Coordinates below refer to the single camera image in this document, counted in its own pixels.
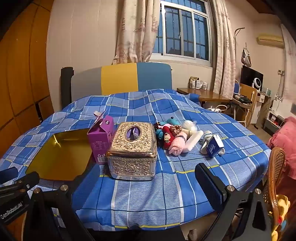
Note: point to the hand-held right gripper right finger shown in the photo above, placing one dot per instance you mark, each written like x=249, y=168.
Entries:
x=208, y=185

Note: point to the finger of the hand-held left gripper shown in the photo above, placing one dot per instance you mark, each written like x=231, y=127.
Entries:
x=27, y=179

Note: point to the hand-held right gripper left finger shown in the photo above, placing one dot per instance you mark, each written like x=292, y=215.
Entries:
x=69, y=185

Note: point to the golden metal tin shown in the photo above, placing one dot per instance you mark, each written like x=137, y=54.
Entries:
x=64, y=155

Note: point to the blue tissue pack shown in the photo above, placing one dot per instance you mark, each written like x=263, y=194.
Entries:
x=214, y=147

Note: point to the beige socks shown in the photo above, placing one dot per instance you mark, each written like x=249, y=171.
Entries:
x=204, y=143

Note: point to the white soft pack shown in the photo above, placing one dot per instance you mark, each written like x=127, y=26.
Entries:
x=193, y=141

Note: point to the pink towel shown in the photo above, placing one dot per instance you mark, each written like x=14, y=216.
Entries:
x=177, y=146

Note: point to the red sock with white figure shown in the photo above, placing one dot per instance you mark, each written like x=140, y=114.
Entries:
x=167, y=139

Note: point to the purple carton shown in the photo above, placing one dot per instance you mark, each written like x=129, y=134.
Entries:
x=99, y=141

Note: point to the blue plaid bed sheet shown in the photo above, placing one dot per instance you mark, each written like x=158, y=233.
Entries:
x=150, y=197

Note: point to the brown knitted toy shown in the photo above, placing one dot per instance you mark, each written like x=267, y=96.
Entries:
x=177, y=129

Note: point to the small teal plush toy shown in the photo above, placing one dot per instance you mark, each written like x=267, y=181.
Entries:
x=159, y=134

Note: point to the rattan chair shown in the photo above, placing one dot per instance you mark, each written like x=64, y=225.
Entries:
x=276, y=166

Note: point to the ornate golden tissue box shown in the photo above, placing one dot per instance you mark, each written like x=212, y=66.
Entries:
x=131, y=150

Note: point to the yellow plush toy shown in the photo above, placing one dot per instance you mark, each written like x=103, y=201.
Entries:
x=281, y=208

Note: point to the dark hair scrunchie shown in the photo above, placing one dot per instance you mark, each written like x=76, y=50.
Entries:
x=158, y=125

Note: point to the pink cloth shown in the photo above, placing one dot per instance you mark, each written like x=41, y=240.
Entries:
x=284, y=143

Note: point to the round wooden table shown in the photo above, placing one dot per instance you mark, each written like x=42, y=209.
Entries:
x=208, y=95

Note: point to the low grey shelf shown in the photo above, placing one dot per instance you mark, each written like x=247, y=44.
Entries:
x=274, y=122

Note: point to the black bag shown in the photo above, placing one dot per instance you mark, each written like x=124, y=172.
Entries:
x=241, y=99

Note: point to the wooden cabinet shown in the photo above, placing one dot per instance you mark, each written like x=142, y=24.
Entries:
x=263, y=109

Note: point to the wooden wardrobe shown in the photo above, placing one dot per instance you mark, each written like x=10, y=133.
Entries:
x=20, y=81

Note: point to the clear jar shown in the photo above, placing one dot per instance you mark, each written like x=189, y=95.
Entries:
x=204, y=85

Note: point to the wooden chair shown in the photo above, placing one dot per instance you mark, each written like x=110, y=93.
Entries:
x=247, y=90

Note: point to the white box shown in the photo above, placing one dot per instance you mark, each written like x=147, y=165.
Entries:
x=193, y=83

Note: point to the white desk fan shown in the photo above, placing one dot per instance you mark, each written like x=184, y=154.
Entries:
x=256, y=83

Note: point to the black monitor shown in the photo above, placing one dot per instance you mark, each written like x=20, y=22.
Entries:
x=246, y=75

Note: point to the grey yellow blue headboard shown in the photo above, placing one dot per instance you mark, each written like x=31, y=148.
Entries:
x=120, y=78

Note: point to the patterned beige curtain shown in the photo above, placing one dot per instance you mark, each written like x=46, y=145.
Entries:
x=223, y=58
x=134, y=34

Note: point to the hanging white bag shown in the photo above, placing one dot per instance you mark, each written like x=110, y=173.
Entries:
x=246, y=59

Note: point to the metal coat rack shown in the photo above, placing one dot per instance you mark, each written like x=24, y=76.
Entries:
x=236, y=46

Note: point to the window with metal bars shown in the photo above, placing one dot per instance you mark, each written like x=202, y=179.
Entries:
x=182, y=34

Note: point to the black bed post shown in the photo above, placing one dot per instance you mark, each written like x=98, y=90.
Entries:
x=67, y=88

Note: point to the wall air conditioner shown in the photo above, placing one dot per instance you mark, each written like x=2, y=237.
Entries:
x=270, y=40

